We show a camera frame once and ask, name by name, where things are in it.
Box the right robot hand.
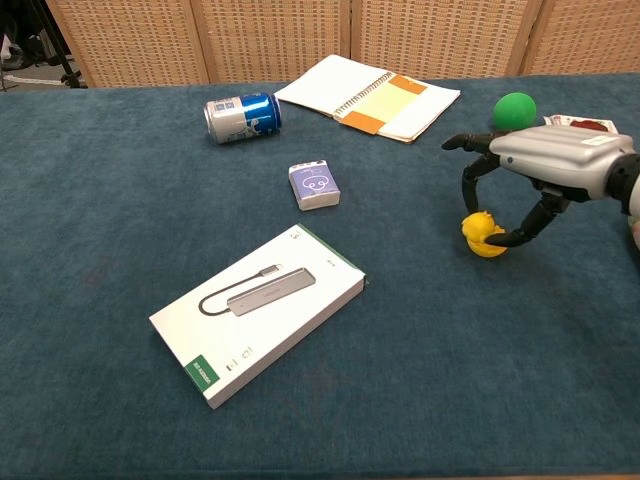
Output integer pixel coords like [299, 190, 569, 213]
[441, 124, 637, 249]

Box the small yellow toy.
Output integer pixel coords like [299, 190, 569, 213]
[460, 210, 506, 247]

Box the white snack packet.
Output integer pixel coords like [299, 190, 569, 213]
[543, 113, 621, 136]

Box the green ball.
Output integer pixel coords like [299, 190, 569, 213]
[492, 92, 538, 133]

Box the wooden lattice screen panel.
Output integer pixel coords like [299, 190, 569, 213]
[348, 0, 544, 81]
[44, 0, 210, 89]
[189, 0, 354, 85]
[519, 0, 640, 78]

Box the purple tissue pack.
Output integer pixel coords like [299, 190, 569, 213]
[287, 159, 343, 212]

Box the open spiral notebook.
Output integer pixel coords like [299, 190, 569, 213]
[273, 53, 462, 145]

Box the blue and white drink can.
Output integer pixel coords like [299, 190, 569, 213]
[202, 91, 284, 146]

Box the white USB hub box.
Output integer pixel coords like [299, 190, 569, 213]
[148, 223, 368, 410]

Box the blue carpet table cloth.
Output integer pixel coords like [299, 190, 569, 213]
[0, 72, 640, 479]

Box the black tripod stand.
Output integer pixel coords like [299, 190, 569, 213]
[29, 0, 89, 90]

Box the black office chair base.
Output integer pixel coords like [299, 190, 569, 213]
[0, 27, 51, 70]

